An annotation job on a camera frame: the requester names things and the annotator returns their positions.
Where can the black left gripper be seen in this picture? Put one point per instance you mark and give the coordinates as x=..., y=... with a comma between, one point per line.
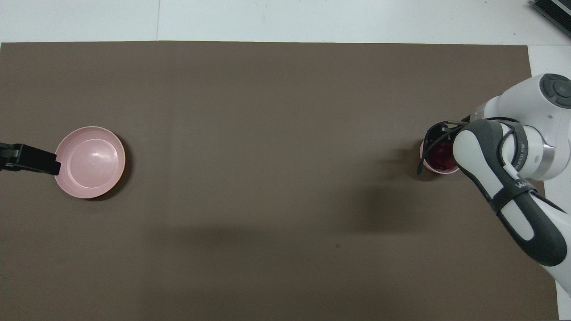
x=5, y=156

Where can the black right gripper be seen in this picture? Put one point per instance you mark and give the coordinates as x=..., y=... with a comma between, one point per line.
x=439, y=127

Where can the dark red apple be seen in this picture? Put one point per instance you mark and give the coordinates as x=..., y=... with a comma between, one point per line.
x=444, y=157

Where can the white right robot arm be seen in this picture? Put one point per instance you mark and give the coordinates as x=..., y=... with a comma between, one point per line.
x=522, y=209

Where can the pink bowl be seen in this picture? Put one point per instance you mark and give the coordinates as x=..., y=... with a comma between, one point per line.
x=435, y=168

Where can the pink plate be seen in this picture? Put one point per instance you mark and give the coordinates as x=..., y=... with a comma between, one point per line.
x=91, y=162

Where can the grey ribbed device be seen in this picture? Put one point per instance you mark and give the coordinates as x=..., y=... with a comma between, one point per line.
x=555, y=13

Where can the brown table mat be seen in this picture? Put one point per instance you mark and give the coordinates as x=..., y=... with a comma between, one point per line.
x=267, y=178

